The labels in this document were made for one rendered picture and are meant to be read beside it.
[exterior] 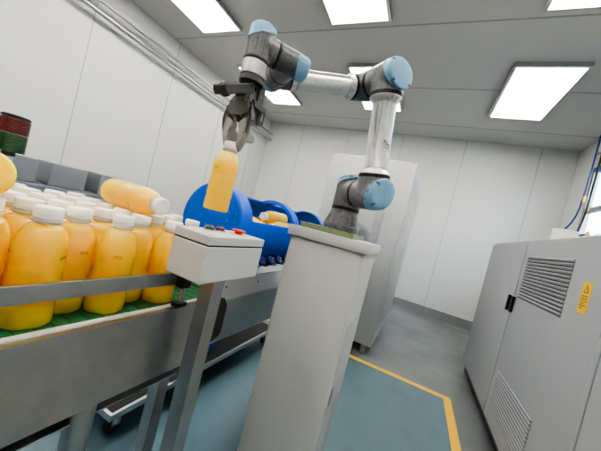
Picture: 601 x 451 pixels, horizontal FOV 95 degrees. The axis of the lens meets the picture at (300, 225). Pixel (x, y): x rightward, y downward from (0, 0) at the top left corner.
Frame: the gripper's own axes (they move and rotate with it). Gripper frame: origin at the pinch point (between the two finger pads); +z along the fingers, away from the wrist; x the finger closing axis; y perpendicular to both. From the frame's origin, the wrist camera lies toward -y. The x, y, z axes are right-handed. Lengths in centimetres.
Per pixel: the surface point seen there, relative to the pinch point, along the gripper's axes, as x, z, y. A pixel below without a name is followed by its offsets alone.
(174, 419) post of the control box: -13, 67, -11
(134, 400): 51, 118, 32
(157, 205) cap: 2.0, 20.3, -16.7
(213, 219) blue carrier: 15.1, 23.2, 16.5
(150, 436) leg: 22, 110, 18
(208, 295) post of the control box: -13.7, 37.4, -10.8
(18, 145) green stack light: 49, 14, -26
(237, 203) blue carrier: 6.3, 15.5, 16.5
